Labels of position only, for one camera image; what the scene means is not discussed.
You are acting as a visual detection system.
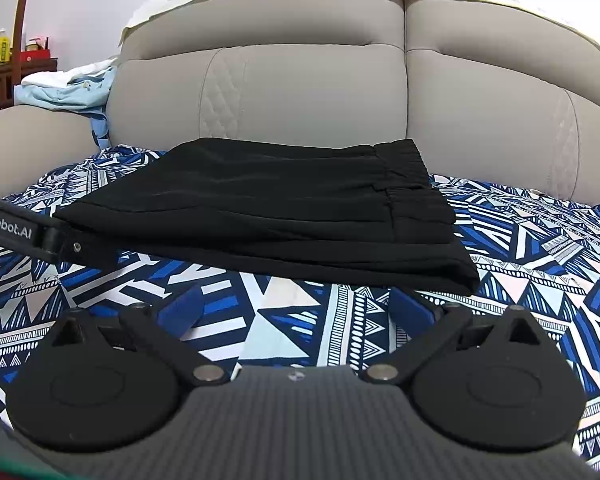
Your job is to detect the black pants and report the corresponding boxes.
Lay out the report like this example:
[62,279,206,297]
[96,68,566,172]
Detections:
[58,139,480,296]

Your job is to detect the blue white geometric sofa cover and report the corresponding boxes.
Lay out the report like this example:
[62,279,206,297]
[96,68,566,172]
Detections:
[0,145,600,469]

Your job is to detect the dark wooden shelf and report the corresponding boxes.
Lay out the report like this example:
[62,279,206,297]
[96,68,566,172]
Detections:
[0,0,57,109]

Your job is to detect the light blue cloth on armrest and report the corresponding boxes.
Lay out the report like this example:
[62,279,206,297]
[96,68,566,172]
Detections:
[14,56,118,148]

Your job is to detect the red box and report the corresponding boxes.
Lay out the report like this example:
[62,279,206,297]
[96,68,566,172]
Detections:
[20,37,50,63]

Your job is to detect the yellow bottle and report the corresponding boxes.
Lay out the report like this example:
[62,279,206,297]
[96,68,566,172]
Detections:
[0,28,12,64]

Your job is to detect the beige leather sofa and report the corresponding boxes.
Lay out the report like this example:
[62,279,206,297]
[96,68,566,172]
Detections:
[0,0,600,204]

